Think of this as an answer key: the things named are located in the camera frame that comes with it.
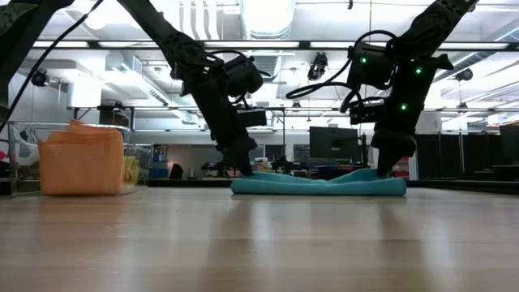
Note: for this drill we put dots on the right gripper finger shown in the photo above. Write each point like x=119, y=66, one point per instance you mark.
x=387, y=164

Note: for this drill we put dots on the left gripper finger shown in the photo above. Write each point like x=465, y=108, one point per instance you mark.
x=241, y=156

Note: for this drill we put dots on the blue microfiber towel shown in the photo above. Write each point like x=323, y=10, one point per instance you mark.
x=316, y=187

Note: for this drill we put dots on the yellow microfiber towel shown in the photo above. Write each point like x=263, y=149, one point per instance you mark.
x=131, y=170

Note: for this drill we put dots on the orange microfiber towel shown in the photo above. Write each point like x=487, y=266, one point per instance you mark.
x=81, y=166

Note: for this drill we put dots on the clear plastic basket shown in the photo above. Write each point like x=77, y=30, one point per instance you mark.
x=20, y=134

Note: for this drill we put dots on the black background robot arm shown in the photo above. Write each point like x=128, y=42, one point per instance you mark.
x=213, y=167
x=286, y=165

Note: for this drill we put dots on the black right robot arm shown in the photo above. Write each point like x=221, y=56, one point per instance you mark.
x=430, y=28

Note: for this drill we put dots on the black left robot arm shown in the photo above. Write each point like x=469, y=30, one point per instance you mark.
x=182, y=48

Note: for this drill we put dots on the white pillar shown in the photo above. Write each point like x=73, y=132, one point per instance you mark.
x=431, y=121

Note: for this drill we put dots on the large black background monitor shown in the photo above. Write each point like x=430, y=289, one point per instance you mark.
x=334, y=142

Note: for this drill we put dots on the black ceiling lamp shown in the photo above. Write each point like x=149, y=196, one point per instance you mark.
x=463, y=74
x=39, y=78
x=317, y=67

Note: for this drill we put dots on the black background chair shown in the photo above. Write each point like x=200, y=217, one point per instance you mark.
x=176, y=172

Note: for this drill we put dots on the black partition panels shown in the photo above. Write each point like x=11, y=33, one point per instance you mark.
x=458, y=154

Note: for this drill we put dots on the blue background storage bins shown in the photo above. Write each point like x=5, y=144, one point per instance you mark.
x=160, y=162

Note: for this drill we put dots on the green artificial plant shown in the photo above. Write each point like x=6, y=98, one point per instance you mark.
x=10, y=18

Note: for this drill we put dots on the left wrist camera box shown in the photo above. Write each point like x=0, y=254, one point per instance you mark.
x=251, y=118

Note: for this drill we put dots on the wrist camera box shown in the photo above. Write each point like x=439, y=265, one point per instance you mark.
x=365, y=113
x=251, y=118

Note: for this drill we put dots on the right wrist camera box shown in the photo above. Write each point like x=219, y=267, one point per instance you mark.
x=365, y=113

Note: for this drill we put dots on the black background rig frame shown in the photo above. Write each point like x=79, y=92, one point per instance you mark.
x=283, y=134

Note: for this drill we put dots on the white ceiling duct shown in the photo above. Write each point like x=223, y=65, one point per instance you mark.
x=265, y=18

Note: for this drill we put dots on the white wall cabinet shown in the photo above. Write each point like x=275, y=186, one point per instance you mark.
x=83, y=95

